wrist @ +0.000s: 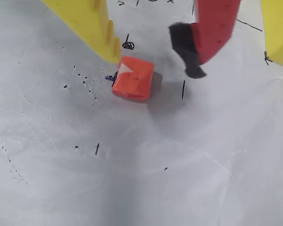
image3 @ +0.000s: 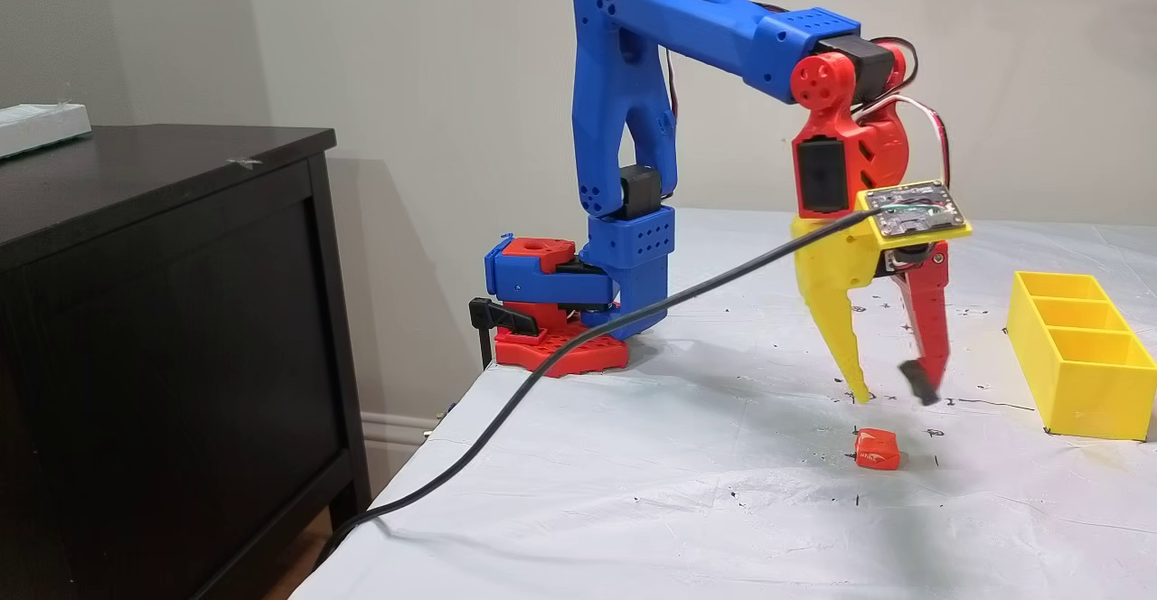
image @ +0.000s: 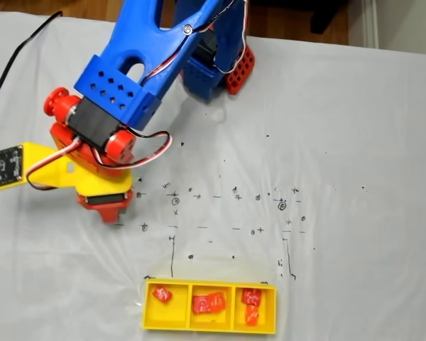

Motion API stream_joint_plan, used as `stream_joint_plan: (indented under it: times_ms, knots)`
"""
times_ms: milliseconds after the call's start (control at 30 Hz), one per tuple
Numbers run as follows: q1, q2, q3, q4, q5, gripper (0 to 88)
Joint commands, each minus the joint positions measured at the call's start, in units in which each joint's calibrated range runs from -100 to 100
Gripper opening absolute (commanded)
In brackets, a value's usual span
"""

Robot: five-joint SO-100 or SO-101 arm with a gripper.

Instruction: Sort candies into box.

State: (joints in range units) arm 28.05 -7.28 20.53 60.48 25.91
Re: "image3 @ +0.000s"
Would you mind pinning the white baseboard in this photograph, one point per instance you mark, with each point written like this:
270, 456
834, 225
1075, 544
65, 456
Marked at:
398, 428

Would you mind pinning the white flat box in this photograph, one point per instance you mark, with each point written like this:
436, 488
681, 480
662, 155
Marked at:
41, 127

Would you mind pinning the white plastic table cover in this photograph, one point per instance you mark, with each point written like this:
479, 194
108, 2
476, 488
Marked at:
633, 528

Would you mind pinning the black table clamp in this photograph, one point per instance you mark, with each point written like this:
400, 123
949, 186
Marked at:
493, 314

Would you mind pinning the orange wrapped candy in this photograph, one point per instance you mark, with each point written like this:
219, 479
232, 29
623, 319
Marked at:
877, 449

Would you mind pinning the yellow three-compartment box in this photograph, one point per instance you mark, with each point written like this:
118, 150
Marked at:
1085, 392

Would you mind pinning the black wooden dresser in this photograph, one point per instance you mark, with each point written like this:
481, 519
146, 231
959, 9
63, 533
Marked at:
163, 356

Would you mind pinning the yellow mounted camera circuit board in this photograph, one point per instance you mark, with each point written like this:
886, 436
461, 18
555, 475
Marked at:
913, 211

